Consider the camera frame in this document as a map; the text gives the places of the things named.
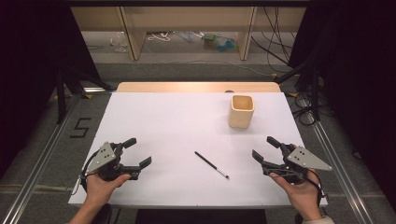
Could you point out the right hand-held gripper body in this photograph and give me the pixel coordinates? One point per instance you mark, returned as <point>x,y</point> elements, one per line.
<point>306,160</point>

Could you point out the aluminium rail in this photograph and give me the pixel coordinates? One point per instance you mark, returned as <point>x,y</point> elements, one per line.
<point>341,174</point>
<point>34,172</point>

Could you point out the colourful plastic bag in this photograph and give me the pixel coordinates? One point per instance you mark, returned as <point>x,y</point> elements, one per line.
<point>220,42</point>

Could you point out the black pen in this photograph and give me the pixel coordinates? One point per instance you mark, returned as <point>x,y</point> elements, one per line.
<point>211,165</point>

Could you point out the black curtain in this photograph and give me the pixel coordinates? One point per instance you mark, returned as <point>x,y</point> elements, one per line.
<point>34,62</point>
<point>358,77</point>

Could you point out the person's right hand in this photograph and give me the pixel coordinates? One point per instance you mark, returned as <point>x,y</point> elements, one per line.
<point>303,194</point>

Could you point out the person's left hand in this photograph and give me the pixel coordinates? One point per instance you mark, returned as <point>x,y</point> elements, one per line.
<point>99,189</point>

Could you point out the light wooden shelf unit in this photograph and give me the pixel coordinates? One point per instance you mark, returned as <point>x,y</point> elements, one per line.
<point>190,20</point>

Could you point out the black metal stand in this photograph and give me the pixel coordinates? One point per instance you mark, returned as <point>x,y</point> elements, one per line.
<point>313,87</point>
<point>62,93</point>

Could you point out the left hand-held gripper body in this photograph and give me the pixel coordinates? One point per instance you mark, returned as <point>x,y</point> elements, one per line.
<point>104,157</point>

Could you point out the beige square pen holder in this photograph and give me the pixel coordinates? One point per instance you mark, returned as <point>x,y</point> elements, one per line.
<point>240,116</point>

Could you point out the clear plastic bag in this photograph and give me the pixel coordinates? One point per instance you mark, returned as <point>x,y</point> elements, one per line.
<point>119,42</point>

